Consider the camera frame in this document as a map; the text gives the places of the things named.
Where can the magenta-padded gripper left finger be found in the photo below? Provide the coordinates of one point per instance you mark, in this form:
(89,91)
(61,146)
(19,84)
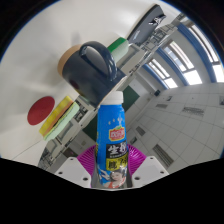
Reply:
(73,170)

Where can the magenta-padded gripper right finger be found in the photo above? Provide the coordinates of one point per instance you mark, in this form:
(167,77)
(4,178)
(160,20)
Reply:
(150,168)

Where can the blue drink bottle white cap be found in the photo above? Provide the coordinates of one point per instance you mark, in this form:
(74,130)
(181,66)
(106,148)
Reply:
(111,133)

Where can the ceiling lights group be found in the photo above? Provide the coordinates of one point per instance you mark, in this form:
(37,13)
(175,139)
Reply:
(161,154)

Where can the yellow and green sponge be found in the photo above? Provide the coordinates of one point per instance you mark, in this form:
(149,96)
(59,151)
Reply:
(61,119)

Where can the classroom chairs and desks group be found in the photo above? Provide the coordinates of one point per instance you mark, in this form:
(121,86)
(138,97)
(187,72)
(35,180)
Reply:
(81,112)

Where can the flat round red coaster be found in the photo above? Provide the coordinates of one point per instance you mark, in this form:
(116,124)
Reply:
(40,110)

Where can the green chalkboard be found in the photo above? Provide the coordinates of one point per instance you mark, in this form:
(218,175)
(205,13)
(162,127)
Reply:
(130,96)

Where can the dark blue mug cork base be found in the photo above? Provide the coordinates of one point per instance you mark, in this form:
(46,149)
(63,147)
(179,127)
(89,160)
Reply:
(88,75)

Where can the classroom windows group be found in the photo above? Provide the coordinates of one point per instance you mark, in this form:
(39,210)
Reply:
(193,76)

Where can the blue window curtains group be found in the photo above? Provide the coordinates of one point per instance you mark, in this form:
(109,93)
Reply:
(196,50)

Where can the black notebook case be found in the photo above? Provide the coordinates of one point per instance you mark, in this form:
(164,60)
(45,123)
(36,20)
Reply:
(145,26)

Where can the metal key bunch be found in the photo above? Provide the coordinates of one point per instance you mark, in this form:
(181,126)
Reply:
(156,20)

